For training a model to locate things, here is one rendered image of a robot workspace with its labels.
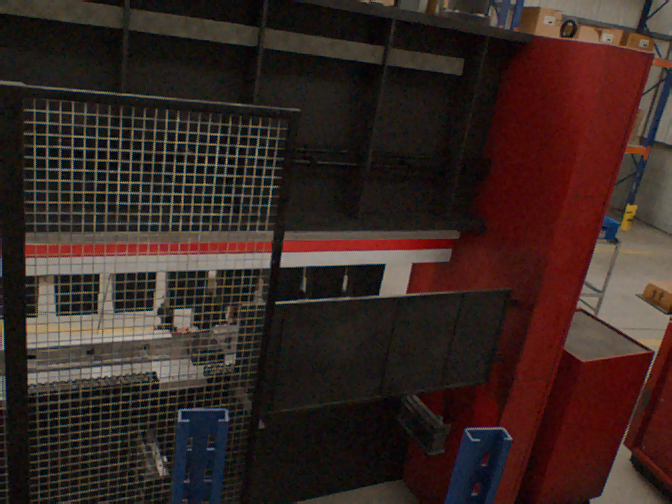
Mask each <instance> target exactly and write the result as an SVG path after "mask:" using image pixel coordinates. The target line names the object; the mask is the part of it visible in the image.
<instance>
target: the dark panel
mask: <svg viewBox="0 0 672 504"><path fill-rule="evenodd" d="M512 293H513V289H512V288H495V289H477V290H460V291H442V292H425V293H407V294H389V295H372V297H354V298H336V299H320V300H302V301H284V302H275V306H274V313H273V322H272V329H271V337H270V345H269V352H268V361H267V368H266V376H265V384H264V392H263V399H262V407H261V415H260V417H265V416H272V415H279V414H286V413H293V412H300V411H307V410H314V409H322V408H328V407H335V406H343V405H349V404H356V403H364V401H370V400H377V399H385V398H391V397H398V396H406V395H413V394H419V393H427V392H434V391H440V390H448V389H455V388H461V387H469V386H476V385H483V383H488V380H489V377H490V373H491V369H492V366H493V361H494V357H495V354H496V350H497V347H498V343H499V338H500V335H501V331H502V327H503V324H504V320H506V315H507V312H508V308H509V305H510V301H511V296H512ZM264 306H265V303H258V307H257V303H249V306H248V310H252V309H256V307H257V309H264ZM263 313H264V310H257V315H256V310H252V311H248V314H247V311H241V312H240V319H246V314H247V319H248V318H254V315H256V318H263ZM262 322H263V319H256V324H254V319H248V320H247V324H246V326H253V324H254V326H257V325H262ZM245 323H246V320H240V322H239V327H243V326H245ZM254 328H255V332H253V327H246V332H245V327H243V328H239V331H238V334H244V332H245V334H250V333H252V332H253V333H261V330H262V326H257V327H254ZM243 341H244V335H238V341H237V343H243ZM251 341H252V334H250V335H245V341H244V342H251ZM257 363H258V357H251V358H250V365H252V366H250V367H249V366H244V365H249V358H242V366H243V367H242V368H241V367H235V368H234V374H236V373H240V368H241V373H244V374H241V376H240V374H236V375H234V376H233V381H237V383H233V386H232V389H234V387H238V385H239V381H238V380H239V376H240V380H245V381H240V385H239V387H243V388H245V389H244V391H245V392H246V384H247V380H246V379H247V375H248V373H245V372H248V367H249V372H254V373H249V375H248V379H254V380H248V384H247V387H255V378H256V372H255V371H256V370H257V365H254V364H257ZM246 394H253V395H254V388H247V392H246ZM253 395H247V396H248V398H249V400H250V401H251V403H253Z"/></svg>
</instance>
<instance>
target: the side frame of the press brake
mask: <svg viewBox="0 0 672 504"><path fill-rule="evenodd" d="M654 58H655V53H653V52H647V51H642V50H637V49H632V48H626V47H620V46H615V44H610V43H603V42H594V41H585V40H577V39H568V38H559V37H550V36H542V35H533V34H532V38H531V42H530V44H527V43H520V42H511V41H509V45H508V49H507V53H506V57H505V63H504V67H503V71H502V75H501V79H500V85H499V89H498V93H497V97H496V102H495V106H494V111H493V115H492V119H491V124H490V128H489V133H488V137H487V141H486V146H485V150H484V155H483V158H484V159H491V160H492V162H491V164H486V163H480V168H481V169H490V174H489V175H485V174H478V177H477V181H476V185H475V190H474V195H473V199H472V203H471V207H470V212H469V213H471V214H473V216H475V217H476V218H478V219H480V220H483V221H485V222H487V223H486V227H485V230H457V231H458V232H461V233H460V238H458V239H454V243H453V247H452V252H451V257H450V261H449V262H423V263H412V265H411V270H410V274H409V280H408V285H407V290H406V294H407V293H425V292H442V291H460V290H477V289H495V288H512V289H513V293H512V296H511V300H514V299H518V303H517V307H516V308H508V312H507V315H506V320H504V324H503V327H502V331H501V335H500V338H499V343H498V347H497V350H496V353H501V352H503V355H502V359H501V360H499V361H493V366H492V369H491V373H490V377H489V380H488V383H483V385H476V386H469V387H461V388H455V389H448V390H440V391H434V392H427V393H421V398H419V399H421V401H422V402H423V403H424V405H425V406H426V407H427V408H428V409H429V410H430V411H431V412H432V413H433V414H434V415H435V416H436V417H437V415H440V416H441V417H442V422H444V424H449V423H451V430H450V434H449V435H447V436H446V440H444V444H443V448H442V449H443V450H444V454H439V455H434V456H429V457H428V456H427V455H426V454H425V453H424V450H422V449H421V448H420V447H419V446H418V445H417V443H416V442H415V441H414V440H413V439H412V438H410V442H409V446H408V452H407V456H406V460H405V465H404V469H403V473H401V478H400V479H401V480H403V481H404V482H405V484H406V485H407V486H408V488H409V489H410V490H411V492H412V493H413V494H414V495H415V497H416V498H417V499H418V501H419V502H420V503H421V504H444V502H445V498H446V495H447V491H449V487H450V483H451V479H452V475H453V471H454V468H455V464H456V460H457V456H458V452H459V448H460V444H461V441H462V437H463V433H464V429H465V428H495V427H502V428H504V429H505V430H506V431H507V432H508V435H509V436H510V437H511V439H512V443H511V446H510V449H509V453H508V456H507V459H506V464H505V467H504V470H503V474H502V477H501V480H500V483H499V488H498V491H497V493H496V494H495V498H494V501H493V504H513V503H514V500H515V497H516V494H517V491H518V487H519V484H521V480H522V477H523V474H524V471H525V468H526V465H527V460H528V457H529V454H530V451H531V448H532V445H533V441H534V437H535V434H536V431H537V428H539V425H540V421H541V418H542V415H543V411H544V408H545V405H546V401H547V398H548V395H549V392H550V388H551V385H552V382H553V378H554V375H555V372H556V369H558V365H559V362H560V358H561V355H562V352H563V349H564V346H565V342H566V338H567V335H568V332H569V329H570V326H571V322H572V318H573V315H574V312H575V309H576V306H577V303H579V298H580V295H581V292H582V289H583V286H584V283H585V280H586V275H587V272H588V269H589V266H590V263H591V260H592V255H593V252H594V249H595V246H596V243H597V240H598V236H599V232H600V229H601V226H602V223H604V222H603V220H605V216H606V212H607V209H608V206H609V203H610V200H611V196H612V193H613V189H614V186H615V183H616V180H617V177H618V173H619V170H620V166H621V163H622V160H623V157H624V153H625V150H626V147H627V144H628V140H629V137H630V133H631V130H632V127H633V124H634V121H635V117H636V113H637V110H638V107H639V104H640V101H641V98H642V94H643V90H644V87H646V84H647V81H648V78H649V75H650V71H651V68H652V64H653V61H654Z"/></svg>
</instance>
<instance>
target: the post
mask: <svg viewBox="0 0 672 504"><path fill-rule="evenodd" d="M7 85H8V87H0V230H1V265H2V299H3V334H4V368H5V402H6V418H7V436H8V471H9V504H31V465H30V464H29V397H28V331H27V289H26V263H25V196H24V167H25V129H24V98H23V89H21V87H23V82H14V81H2V80H0V86H7ZM14 86H20V88H9V87H14Z"/></svg>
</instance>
